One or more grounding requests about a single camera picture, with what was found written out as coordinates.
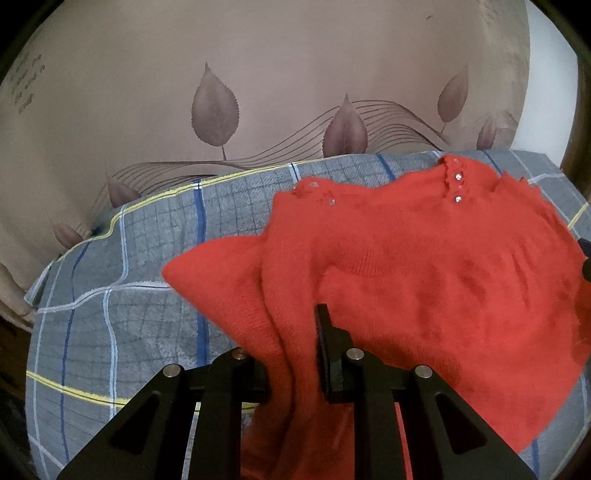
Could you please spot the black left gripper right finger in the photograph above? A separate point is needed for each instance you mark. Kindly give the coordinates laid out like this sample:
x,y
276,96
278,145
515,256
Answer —
x,y
408,423

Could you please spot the red knit sweater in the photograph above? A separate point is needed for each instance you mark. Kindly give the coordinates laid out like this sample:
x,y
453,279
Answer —
x,y
457,267

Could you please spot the beige leaf print curtain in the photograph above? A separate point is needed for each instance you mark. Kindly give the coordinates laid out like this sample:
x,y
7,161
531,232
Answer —
x,y
104,102

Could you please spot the grey plaid bed sheet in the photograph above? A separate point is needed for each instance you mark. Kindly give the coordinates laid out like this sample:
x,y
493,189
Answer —
x,y
107,322

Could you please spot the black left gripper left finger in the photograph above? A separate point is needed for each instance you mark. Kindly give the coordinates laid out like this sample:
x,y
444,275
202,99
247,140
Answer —
x,y
181,424

